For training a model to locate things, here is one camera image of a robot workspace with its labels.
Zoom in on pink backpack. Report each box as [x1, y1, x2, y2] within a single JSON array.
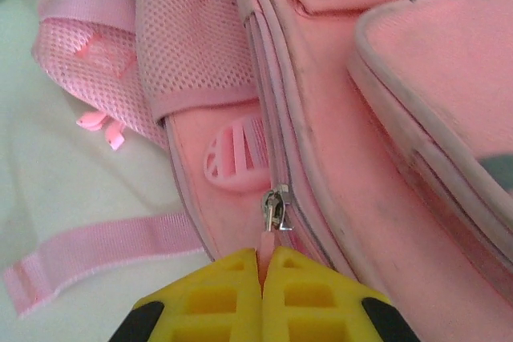
[[2, 0, 513, 342]]

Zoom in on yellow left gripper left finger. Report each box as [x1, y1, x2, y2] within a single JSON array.
[[107, 247, 265, 342]]

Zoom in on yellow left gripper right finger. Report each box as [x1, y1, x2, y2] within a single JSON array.
[[261, 245, 422, 342]]

